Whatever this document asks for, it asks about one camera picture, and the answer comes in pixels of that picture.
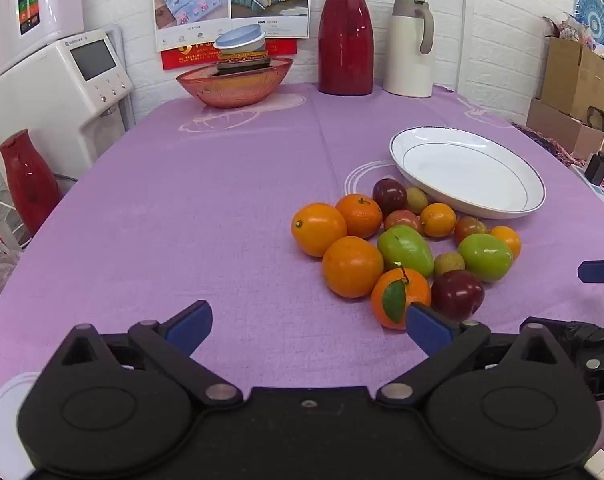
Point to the white thermos jug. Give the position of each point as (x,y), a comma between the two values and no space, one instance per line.
(404,55)

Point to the black power adapter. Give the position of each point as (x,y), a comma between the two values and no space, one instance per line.
(597,166)

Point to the white plate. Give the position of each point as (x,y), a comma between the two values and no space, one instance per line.
(462,170)

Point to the yellow-green kiwi fruit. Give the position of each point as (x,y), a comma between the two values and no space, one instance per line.
(416,199)

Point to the tall cardboard box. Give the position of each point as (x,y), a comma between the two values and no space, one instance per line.
(574,75)

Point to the red glass vase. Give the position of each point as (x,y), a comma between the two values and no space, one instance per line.
(26,180)

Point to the red thermos jug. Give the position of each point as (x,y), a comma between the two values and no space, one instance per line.
(344,45)

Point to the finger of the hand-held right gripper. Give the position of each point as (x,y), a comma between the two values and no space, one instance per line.
(602,350)
(602,271)

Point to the plain round orange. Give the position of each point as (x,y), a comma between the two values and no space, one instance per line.
(318,229)
(352,266)

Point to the blue patterned plates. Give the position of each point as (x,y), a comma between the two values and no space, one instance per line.
(594,15)

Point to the white bowl with blue lid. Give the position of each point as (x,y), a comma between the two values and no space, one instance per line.
(239,40)

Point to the orange with green leaf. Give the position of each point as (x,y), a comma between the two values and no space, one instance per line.
(401,297)

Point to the dark red plum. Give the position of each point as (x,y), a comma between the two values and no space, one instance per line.
(390,196)
(457,294)

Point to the red paper poster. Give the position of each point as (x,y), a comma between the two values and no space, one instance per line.
(181,57)

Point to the small red apple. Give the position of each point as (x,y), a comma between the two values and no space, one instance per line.
(403,219)

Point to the green mango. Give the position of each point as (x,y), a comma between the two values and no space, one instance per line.
(406,249)
(484,257)

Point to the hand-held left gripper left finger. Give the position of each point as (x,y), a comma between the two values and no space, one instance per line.
(189,325)

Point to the flat cardboard box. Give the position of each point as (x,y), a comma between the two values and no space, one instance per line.
(557,122)

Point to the stack of dark dishes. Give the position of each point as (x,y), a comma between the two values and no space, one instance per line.
(244,65)

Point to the white wall water purifier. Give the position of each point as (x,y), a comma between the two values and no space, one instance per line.
(31,5)

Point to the purple tablecloth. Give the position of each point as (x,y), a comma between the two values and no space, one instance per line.
(191,220)

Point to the red glass bowl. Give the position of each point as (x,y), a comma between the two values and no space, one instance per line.
(231,87)

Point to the purple patterned cloth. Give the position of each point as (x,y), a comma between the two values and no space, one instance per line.
(547,142)

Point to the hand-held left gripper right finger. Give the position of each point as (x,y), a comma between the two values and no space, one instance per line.
(427,327)

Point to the white water dispenser with screen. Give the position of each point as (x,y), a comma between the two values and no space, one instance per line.
(56,100)

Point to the orange with stem nub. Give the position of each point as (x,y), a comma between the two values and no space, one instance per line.
(360,215)

